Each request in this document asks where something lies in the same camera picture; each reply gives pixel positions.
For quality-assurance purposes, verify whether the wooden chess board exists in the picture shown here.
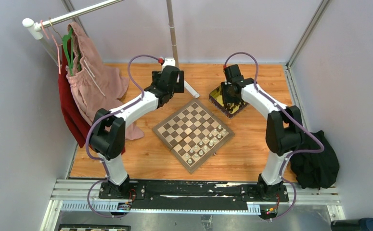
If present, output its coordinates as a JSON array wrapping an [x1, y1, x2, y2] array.
[[153, 99, 235, 173]]

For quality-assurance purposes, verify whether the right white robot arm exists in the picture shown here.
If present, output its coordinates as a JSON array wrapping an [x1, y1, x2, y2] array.
[[221, 64, 304, 201]]

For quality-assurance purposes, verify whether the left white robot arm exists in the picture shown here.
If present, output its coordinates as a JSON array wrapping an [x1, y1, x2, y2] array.
[[88, 65, 184, 199]]

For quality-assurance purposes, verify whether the yellow metal tin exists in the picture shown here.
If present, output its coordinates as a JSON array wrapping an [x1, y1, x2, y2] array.
[[208, 84, 251, 119]]

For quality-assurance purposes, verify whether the pink hanging garment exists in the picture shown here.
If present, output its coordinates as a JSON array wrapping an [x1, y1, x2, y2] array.
[[66, 22, 129, 126]]

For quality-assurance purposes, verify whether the red hanging garment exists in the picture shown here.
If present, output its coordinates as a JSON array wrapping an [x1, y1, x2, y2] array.
[[57, 38, 126, 155]]

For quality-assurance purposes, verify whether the green clothes hanger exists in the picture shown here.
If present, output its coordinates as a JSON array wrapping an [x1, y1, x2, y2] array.
[[62, 26, 82, 76]]

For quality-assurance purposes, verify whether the black crumpled cloth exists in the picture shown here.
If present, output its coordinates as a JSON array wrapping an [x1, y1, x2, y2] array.
[[290, 130, 340, 189]]

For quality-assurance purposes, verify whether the pink clothes hanger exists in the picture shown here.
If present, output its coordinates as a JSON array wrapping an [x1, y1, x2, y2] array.
[[39, 19, 62, 75]]

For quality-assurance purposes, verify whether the white clothes rack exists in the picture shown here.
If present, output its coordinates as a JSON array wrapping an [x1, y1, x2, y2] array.
[[22, 0, 200, 99]]

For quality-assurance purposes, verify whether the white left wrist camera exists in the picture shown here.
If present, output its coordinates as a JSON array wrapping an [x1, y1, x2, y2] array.
[[160, 57, 177, 69]]

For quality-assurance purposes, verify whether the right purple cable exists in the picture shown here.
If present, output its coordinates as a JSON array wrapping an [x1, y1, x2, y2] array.
[[223, 51, 325, 221]]

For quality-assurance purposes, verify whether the purple cable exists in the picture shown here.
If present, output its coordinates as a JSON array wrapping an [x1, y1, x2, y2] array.
[[85, 54, 161, 219], [223, 51, 325, 221]]

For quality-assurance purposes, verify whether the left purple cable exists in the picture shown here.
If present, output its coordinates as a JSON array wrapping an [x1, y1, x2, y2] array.
[[85, 54, 161, 219]]

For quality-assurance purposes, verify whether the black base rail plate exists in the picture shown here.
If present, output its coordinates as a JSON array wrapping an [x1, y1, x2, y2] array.
[[98, 180, 289, 212]]

